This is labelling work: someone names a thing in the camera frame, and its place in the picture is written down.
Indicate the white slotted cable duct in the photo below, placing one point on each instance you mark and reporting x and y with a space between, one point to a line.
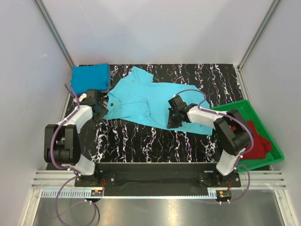
72 193

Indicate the folded blue t shirt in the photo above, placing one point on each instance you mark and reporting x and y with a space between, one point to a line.
89 77

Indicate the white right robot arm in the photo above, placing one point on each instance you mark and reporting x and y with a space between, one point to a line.
233 132

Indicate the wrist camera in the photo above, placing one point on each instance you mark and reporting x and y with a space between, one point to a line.
92 96
177 103

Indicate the light blue t shirt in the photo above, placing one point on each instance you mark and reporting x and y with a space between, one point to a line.
136 98

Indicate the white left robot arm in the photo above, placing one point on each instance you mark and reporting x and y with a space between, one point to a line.
61 140

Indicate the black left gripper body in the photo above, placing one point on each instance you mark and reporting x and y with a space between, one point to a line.
100 111

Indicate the green plastic tray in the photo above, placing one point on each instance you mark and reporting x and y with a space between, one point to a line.
249 113

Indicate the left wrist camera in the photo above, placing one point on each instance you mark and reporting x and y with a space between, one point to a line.
92 96

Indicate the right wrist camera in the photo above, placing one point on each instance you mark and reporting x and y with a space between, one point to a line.
177 103

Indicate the folded grey t shirt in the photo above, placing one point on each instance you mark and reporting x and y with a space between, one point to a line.
108 83

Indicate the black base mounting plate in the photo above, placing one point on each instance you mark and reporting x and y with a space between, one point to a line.
137 180

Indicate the red t shirt in tray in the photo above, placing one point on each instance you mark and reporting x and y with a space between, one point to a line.
261 146

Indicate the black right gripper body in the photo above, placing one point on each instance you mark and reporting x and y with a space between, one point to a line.
174 119

